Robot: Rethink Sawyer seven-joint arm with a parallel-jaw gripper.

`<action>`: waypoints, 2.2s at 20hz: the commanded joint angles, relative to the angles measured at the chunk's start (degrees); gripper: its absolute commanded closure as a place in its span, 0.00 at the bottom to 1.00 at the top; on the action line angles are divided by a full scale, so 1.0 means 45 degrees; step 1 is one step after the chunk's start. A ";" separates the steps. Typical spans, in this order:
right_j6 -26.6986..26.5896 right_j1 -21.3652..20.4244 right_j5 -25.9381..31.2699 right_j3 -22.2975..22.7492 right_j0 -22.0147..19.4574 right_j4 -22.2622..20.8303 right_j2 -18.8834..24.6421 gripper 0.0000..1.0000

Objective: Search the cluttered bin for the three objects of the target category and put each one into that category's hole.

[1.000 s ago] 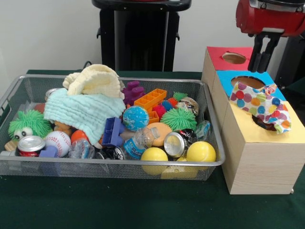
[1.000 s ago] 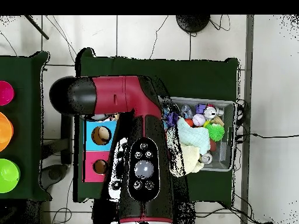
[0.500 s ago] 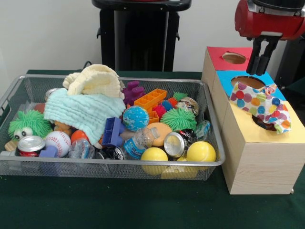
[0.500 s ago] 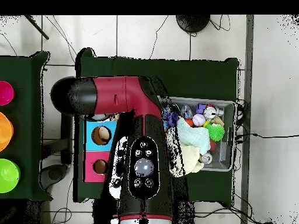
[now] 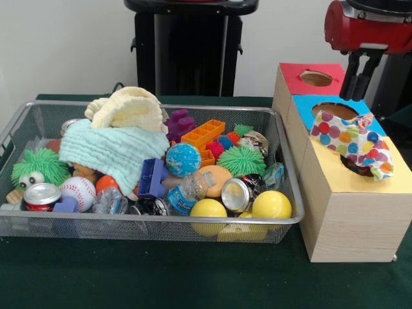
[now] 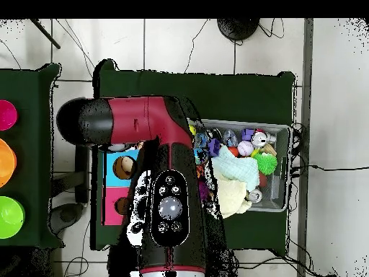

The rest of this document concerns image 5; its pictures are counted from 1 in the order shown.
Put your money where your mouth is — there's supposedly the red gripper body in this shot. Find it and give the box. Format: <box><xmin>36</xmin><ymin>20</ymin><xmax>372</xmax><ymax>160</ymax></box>
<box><xmin>324</xmin><ymin>0</ymin><xmax>412</xmax><ymax>55</ymax></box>

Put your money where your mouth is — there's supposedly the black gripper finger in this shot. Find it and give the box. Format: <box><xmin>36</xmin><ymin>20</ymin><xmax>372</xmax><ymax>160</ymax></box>
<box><xmin>339</xmin><ymin>51</ymin><xmax>363</xmax><ymax>100</ymax></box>
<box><xmin>351</xmin><ymin>51</ymin><xmax>386</xmax><ymax>102</ymax></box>

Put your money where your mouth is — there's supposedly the polka dot cloth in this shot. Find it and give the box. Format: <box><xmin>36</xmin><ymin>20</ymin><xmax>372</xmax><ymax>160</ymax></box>
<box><xmin>309</xmin><ymin>109</ymin><xmax>395</xmax><ymax>182</ymax></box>

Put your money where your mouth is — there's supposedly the cream cloth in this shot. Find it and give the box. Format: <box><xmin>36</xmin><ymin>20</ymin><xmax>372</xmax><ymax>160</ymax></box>
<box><xmin>84</xmin><ymin>86</ymin><xmax>169</xmax><ymax>133</ymax></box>

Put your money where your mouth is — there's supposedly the mint green cloth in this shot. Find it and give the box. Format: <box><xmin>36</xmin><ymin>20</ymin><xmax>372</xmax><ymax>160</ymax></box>
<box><xmin>59</xmin><ymin>118</ymin><xmax>171</xmax><ymax>197</ymax></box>

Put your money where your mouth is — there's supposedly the wooden three-hole box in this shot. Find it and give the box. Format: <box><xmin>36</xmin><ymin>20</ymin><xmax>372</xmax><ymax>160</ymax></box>
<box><xmin>272</xmin><ymin>62</ymin><xmax>412</xmax><ymax>263</ymax></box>

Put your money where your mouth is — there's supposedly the silver mesh bin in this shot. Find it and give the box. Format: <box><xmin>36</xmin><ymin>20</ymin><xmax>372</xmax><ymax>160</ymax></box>
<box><xmin>0</xmin><ymin>100</ymin><xmax>305</xmax><ymax>244</ymax></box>

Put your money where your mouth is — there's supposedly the black upright panel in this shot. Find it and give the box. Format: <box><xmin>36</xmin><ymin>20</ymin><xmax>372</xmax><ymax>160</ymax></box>
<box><xmin>371</xmin><ymin>51</ymin><xmax>412</xmax><ymax>112</ymax></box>

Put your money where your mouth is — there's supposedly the dark green side-table cloth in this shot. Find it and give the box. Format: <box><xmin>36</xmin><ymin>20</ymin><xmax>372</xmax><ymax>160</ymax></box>
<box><xmin>381</xmin><ymin>102</ymin><xmax>412</xmax><ymax>136</ymax></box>

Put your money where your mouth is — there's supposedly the green spiky ball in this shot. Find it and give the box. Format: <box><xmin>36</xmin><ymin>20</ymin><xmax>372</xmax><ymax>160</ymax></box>
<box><xmin>217</xmin><ymin>146</ymin><xmax>267</xmax><ymax>177</ymax></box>
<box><xmin>11</xmin><ymin>148</ymin><xmax>71</xmax><ymax>191</ymax></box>

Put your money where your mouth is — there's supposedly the yellow ball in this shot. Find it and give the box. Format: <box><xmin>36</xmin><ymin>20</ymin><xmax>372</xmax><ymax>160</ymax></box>
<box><xmin>189</xmin><ymin>198</ymin><xmax>228</xmax><ymax>238</ymax></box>
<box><xmin>252</xmin><ymin>191</ymin><xmax>293</xmax><ymax>231</ymax></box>

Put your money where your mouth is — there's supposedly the black soda can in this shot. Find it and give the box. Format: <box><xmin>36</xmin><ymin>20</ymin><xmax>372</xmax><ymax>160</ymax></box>
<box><xmin>221</xmin><ymin>173</ymin><xmax>268</xmax><ymax>213</ymax></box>

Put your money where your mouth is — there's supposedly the orange building block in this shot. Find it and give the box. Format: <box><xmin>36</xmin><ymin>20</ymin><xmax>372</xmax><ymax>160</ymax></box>
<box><xmin>180</xmin><ymin>119</ymin><xmax>226</xmax><ymax>169</ymax></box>

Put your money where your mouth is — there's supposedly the blue globe ball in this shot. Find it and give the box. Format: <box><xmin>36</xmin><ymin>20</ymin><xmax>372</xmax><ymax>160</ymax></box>
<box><xmin>165</xmin><ymin>144</ymin><xmax>202</xmax><ymax>178</ymax></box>

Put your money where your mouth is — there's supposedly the dark green table cloth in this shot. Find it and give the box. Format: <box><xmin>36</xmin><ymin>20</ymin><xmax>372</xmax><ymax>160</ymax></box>
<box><xmin>0</xmin><ymin>93</ymin><xmax>412</xmax><ymax>309</ymax></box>

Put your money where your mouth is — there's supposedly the silver red soda can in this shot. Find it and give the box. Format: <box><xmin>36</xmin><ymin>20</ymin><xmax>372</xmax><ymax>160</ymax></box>
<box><xmin>21</xmin><ymin>182</ymin><xmax>62</xmax><ymax>212</ymax></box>

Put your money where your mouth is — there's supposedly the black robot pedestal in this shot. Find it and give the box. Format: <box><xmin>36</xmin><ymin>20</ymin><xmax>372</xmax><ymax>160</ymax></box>
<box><xmin>124</xmin><ymin>0</ymin><xmax>260</xmax><ymax>97</ymax></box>

